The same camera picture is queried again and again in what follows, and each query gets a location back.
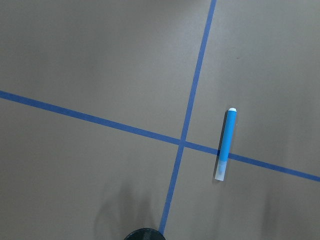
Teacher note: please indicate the blue highlighter pen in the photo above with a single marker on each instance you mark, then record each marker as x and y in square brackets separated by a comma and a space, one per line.
[226, 142]

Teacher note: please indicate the black mesh pen cup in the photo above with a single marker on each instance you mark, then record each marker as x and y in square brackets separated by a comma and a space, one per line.
[145, 234]

